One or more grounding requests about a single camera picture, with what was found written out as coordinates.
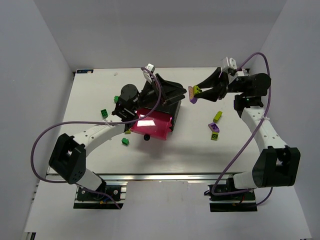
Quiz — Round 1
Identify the blue table corner sticker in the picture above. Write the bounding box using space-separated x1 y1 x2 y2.
76 69 94 74

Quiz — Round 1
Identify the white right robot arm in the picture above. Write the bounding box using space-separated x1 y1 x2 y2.
188 68 301 190

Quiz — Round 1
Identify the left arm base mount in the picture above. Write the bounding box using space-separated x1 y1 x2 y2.
73 176 127 210

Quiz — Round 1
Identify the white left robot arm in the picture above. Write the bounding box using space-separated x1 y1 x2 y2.
49 73 187 193

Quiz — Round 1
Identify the aluminium right side rail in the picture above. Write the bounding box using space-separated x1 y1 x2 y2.
238 69 250 77

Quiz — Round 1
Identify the purple curved lego brick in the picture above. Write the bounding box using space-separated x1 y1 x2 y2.
208 122 220 133

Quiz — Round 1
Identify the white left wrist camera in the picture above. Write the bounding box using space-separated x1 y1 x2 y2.
141 63 155 83

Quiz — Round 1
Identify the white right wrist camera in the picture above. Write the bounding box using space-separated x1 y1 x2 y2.
220 57 238 73

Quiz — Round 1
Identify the aluminium table front rail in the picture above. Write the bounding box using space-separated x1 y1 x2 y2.
89 173 220 181

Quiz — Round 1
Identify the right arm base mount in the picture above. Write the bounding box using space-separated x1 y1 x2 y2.
201 174 258 213

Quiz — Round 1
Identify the pink top drawer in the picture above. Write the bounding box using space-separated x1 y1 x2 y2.
130 108 173 141

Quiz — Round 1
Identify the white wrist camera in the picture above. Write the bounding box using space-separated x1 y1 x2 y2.
220 57 238 73
141 63 155 83

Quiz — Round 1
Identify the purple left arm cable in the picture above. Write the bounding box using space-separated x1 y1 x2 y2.
30 66 166 210

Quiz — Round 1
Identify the black drawer cabinet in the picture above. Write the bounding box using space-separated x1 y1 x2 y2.
139 73 187 131

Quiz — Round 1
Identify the lime long lego brick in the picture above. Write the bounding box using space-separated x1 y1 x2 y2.
213 111 223 123

